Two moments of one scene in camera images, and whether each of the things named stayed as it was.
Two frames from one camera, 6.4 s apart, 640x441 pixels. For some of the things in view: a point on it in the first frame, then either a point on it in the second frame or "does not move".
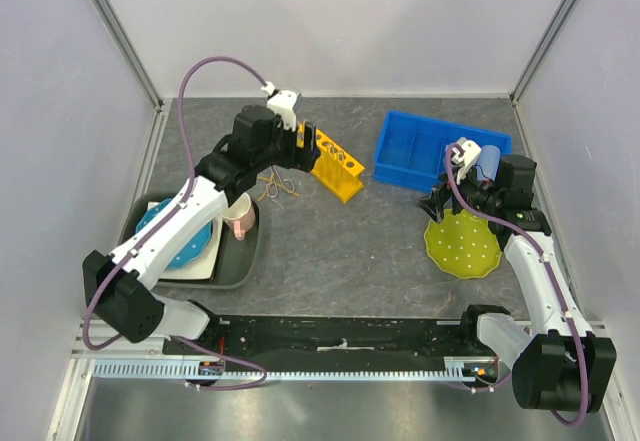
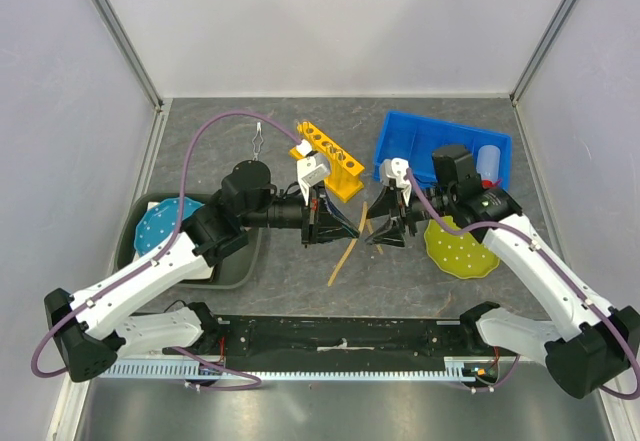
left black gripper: x=299 y=158 to x=316 y=225
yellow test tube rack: x=337 y=168 does not move
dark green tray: x=238 y=258 does not move
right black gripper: x=433 y=204 to x=390 y=202
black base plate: x=327 y=340 does not move
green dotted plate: x=462 y=244 does not move
